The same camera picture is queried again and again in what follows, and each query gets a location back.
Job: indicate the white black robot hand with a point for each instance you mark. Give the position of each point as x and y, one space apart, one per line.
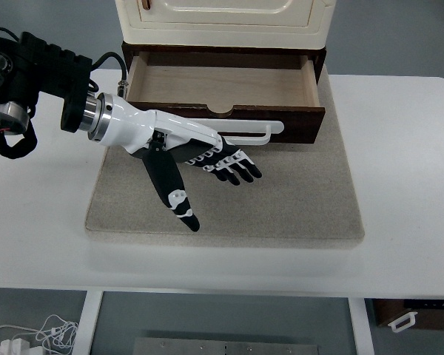
111 121

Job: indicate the grey stone slab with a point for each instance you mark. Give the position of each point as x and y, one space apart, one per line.
305 199

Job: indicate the cream upper cabinet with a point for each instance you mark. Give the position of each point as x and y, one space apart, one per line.
286 24

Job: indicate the dark wooden cabinet base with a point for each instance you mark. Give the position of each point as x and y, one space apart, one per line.
222 50

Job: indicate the white table right leg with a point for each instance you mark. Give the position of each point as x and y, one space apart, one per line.
360 326

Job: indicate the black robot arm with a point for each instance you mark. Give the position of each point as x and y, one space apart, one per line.
29 65

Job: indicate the white table left leg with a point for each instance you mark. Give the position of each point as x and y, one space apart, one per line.
87 324

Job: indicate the white table leg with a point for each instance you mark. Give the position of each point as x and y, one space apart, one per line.
87 324
360 326

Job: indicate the white drawer handle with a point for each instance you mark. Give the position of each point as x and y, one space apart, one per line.
251 129

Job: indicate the brown box with white handle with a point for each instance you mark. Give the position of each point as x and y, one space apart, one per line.
400 315

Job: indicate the dark wooden drawer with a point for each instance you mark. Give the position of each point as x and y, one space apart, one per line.
233 88

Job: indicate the white power adapter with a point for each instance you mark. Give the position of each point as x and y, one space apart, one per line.
14 347

